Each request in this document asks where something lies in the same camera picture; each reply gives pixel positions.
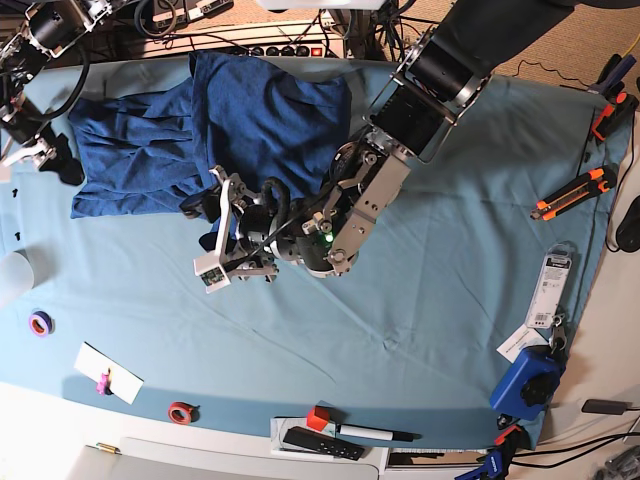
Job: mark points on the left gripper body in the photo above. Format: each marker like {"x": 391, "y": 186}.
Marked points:
{"x": 247, "y": 224}

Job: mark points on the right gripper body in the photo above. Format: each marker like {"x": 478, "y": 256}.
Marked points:
{"x": 29, "y": 139}

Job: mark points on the dark blue t-shirt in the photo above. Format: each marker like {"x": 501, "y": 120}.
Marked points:
{"x": 146, "y": 153}

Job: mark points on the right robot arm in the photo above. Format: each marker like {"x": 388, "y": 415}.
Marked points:
{"x": 50, "y": 30}

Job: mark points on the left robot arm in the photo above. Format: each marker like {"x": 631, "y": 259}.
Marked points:
{"x": 439, "y": 79}

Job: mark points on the white plastic cup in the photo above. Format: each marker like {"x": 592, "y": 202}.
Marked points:
{"x": 16, "y": 277}

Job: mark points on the purple tape roll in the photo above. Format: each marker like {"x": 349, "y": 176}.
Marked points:
{"x": 41, "y": 323}

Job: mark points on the white card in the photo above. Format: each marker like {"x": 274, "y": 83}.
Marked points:
{"x": 92, "y": 363}

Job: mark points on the red tape roll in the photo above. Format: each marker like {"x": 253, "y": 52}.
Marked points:
{"x": 180, "y": 413}

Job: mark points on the pink small toy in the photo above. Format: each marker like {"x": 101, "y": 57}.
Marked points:
{"x": 103, "y": 386}

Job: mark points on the white power strip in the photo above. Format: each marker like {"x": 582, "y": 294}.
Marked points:
{"x": 303, "y": 38}

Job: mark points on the red small block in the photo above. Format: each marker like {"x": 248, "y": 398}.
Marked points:
{"x": 318, "y": 418}

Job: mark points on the black remote control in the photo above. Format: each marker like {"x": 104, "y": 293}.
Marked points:
{"x": 322, "y": 444}

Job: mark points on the white black marker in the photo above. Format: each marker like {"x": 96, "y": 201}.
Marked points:
{"x": 375, "y": 434}

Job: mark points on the light blue table cloth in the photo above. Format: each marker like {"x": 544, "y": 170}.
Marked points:
{"x": 406, "y": 341}

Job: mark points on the white paper label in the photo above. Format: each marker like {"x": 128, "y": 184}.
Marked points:
{"x": 520, "y": 339}

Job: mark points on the clear blister package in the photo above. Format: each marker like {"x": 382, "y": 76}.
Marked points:
{"x": 552, "y": 278}

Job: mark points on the blue box with knob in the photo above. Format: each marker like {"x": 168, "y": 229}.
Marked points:
{"x": 530, "y": 382}

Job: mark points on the blue clamp bottom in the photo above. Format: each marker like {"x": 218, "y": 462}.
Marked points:
{"x": 495, "y": 466}

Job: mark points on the blue clamp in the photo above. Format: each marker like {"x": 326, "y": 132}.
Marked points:
{"x": 495, "y": 466}
{"x": 612, "y": 74}

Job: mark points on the orange clamp bottom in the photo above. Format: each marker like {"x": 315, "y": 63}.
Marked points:
{"x": 514, "y": 436}

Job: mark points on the orange black utility knife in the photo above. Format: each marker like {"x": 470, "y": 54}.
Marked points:
{"x": 582, "y": 188}

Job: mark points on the black small device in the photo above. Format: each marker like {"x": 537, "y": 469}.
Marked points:
{"x": 604, "y": 407}

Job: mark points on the orange black clamp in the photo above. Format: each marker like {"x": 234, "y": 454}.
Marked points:
{"x": 620, "y": 108}

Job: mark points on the blue clamp top right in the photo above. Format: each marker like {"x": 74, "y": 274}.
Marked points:
{"x": 612, "y": 74}

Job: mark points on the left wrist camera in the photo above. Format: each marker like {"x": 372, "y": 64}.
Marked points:
{"x": 211, "y": 272}

